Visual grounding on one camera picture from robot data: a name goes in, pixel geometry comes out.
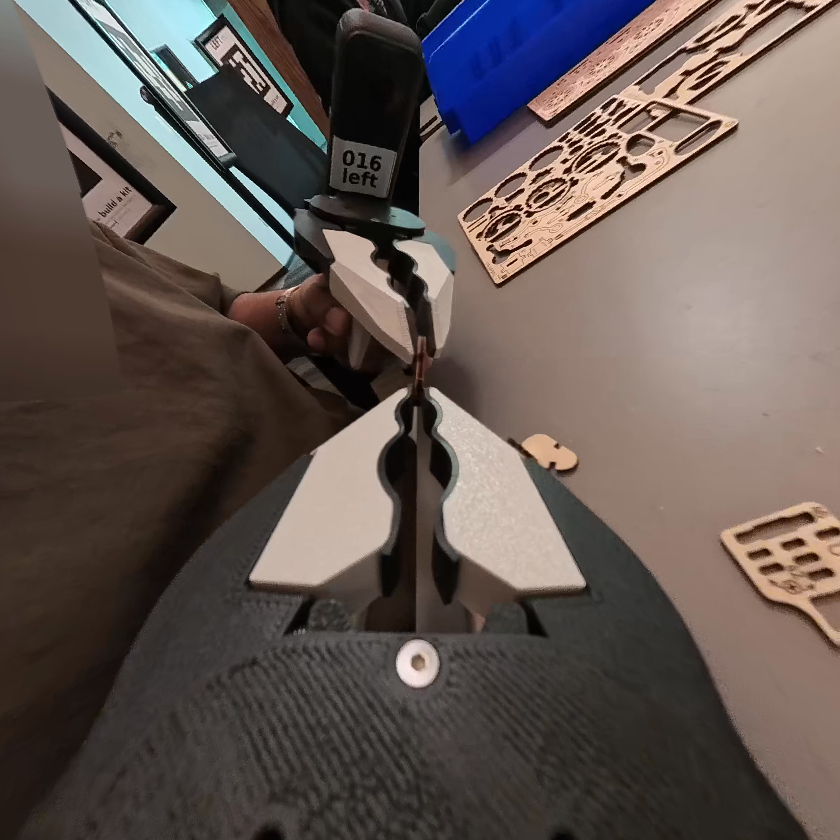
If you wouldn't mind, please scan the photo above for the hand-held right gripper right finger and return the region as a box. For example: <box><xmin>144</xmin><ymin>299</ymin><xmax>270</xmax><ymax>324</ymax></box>
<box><xmin>425</xmin><ymin>387</ymin><xmax>588</xmax><ymax>621</ymax></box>

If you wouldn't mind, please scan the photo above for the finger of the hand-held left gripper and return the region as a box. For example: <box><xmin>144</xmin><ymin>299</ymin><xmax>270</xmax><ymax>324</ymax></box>
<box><xmin>403</xmin><ymin>241</ymin><xmax>455</xmax><ymax>363</ymax></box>
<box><xmin>325</xmin><ymin>230</ymin><xmax>422</xmax><ymax>363</ymax></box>

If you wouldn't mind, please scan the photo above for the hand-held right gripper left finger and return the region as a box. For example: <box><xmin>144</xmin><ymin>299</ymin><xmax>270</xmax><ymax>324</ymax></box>
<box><xmin>248</xmin><ymin>387</ymin><xmax>420</xmax><ymax>618</ymax></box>

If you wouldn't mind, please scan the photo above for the small oval wooden piece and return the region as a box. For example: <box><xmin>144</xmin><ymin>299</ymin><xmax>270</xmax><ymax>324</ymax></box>
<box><xmin>520</xmin><ymin>433</ymin><xmax>580</xmax><ymax>473</ymax></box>

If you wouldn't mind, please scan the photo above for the notched wooden piece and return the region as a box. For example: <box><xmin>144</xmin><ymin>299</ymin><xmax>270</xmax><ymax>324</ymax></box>
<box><xmin>412</xmin><ymin>333</ymin><xmax>435</xmax><ymax>401</ymax></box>

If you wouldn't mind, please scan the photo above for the person's left forearm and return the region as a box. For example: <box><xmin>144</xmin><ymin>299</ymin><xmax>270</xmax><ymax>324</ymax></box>
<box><xmin>92</xmin><ymin>226</ymin><xmax>290</xmax><ymax>342</ymax></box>

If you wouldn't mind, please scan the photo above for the person's left hand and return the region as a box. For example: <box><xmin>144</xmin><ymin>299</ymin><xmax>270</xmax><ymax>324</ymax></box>
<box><xmin>233</xmin><ymin>272</ymin><xmax>370</xmax><ymax>368</ymax></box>

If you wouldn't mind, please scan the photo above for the blue plastic bin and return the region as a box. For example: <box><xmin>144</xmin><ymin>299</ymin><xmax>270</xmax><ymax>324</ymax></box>
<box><xmin>420</xmin><ymin>0</ymin><xmax>657</xmax><ymax>145</ymax></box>

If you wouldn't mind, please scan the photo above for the small black framed sign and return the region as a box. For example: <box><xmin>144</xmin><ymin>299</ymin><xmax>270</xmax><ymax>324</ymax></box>
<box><xmin>193</xmin><ymin>13</ymin><xmax>296</xmax><ymax>119</ymax></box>

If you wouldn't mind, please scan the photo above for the black chair backrest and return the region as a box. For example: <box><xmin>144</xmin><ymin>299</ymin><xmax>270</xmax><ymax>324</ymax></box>
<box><xmin>141</xmin><ymin>62</ymin><xmax>329</xmax><ymax>263</ymax></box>

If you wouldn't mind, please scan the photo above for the person's brown clothing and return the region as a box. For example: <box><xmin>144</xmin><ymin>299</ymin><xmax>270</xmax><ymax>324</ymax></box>
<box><xmin>0</xmin><ymin>223</ymin><xmax>395</xmax><ymax>840</ymax></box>

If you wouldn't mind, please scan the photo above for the reddish brown wooden sheet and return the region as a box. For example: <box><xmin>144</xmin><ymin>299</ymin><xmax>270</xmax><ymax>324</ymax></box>
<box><xmin>528</xmin><ymin>0</ymin><xmax>723</xmax><ymax>123</ymax></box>

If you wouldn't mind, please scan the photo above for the pale wooden cutout sheet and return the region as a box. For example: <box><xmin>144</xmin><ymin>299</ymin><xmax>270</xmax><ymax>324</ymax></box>
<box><xmin>630</xmin><ymin>0</ymin><xmax>840</xmax><ymax>106</ymax></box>

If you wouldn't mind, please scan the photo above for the slotted wooden grid piece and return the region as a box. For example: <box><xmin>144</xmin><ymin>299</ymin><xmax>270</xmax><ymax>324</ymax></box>
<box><xmin>721</xmin><ymin>502</ymin><xmax>840</xmax><ymax>647</ymax></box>

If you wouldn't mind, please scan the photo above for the wooden gear puzzle sheet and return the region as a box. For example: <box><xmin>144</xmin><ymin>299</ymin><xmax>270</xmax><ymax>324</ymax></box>
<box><xmin>458</xmin><ymin>95</ymin><xmax>739</xmax><ymax>287</ymax></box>

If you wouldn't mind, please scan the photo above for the black framed wall poster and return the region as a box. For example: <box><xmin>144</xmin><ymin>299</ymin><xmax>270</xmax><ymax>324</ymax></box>
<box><xmin>47</xmin><ymin>88</ymin><xmax>178</xmax><ymax>247</ymax></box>

